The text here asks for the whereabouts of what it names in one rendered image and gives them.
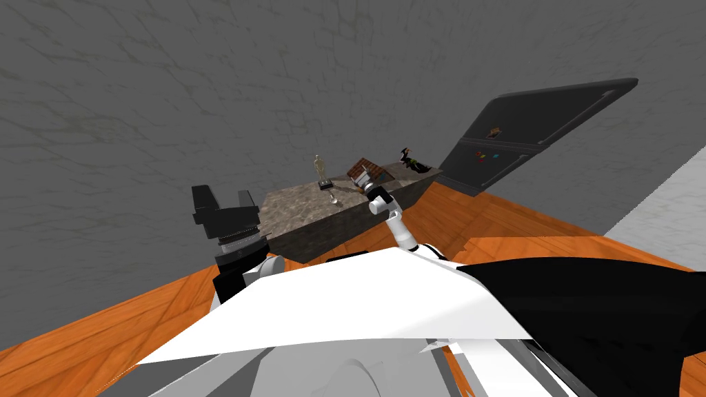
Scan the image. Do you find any brown roofed toy house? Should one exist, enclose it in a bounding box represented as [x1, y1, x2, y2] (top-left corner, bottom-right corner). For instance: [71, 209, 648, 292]
[346, 157, 396, 192]

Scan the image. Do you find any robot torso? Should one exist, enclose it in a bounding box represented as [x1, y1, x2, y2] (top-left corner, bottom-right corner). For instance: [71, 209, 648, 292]
[97, 247, 598, 397]

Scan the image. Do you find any black witch figurine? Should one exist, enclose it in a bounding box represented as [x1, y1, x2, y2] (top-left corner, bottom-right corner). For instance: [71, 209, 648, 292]
[399, 147, 434, 175]

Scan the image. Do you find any golden statuette on black base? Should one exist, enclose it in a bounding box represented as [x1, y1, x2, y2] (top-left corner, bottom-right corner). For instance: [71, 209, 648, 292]
[313, 154, 334, 192]

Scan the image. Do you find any dark grey fridge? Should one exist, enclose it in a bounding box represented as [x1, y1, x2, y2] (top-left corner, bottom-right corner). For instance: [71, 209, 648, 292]
[437, 77, 640, 198]

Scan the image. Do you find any grey marble counter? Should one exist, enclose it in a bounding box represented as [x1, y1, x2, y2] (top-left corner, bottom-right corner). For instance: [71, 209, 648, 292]
[258, 161, 444, 265]

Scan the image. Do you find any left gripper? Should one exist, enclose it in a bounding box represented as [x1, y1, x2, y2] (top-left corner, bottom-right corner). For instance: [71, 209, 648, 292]
[191, 184, 261, 240]

